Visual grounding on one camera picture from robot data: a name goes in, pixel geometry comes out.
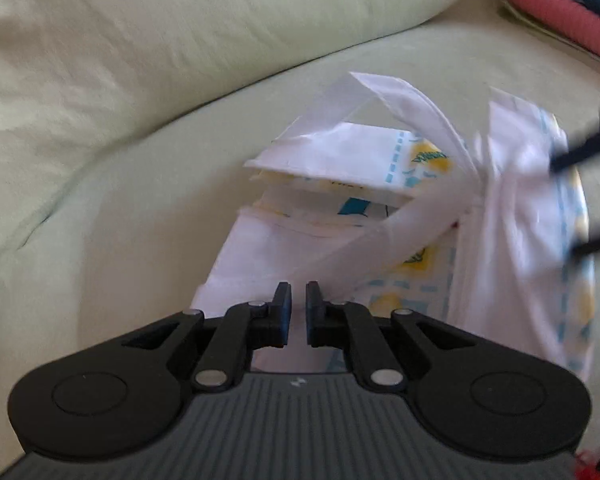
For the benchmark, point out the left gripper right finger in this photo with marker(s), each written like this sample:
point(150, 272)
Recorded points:
point(482, 398)

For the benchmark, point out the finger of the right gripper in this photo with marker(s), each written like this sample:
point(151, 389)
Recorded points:
point(584, 249)
point(588, 149)

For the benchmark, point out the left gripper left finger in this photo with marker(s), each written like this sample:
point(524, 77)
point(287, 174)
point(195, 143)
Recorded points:
point(118, 396)

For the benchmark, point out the white Doraemon shopping bag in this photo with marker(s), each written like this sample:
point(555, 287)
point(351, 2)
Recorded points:
point(374, 195)

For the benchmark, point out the red tag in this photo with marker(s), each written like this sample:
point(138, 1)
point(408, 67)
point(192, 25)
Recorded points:
point(586, 468)

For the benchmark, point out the pink rolled item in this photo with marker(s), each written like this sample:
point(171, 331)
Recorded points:
point(565, 19)

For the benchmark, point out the pale green sofa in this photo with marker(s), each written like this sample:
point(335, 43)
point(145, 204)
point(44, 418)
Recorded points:
point(124, 125)

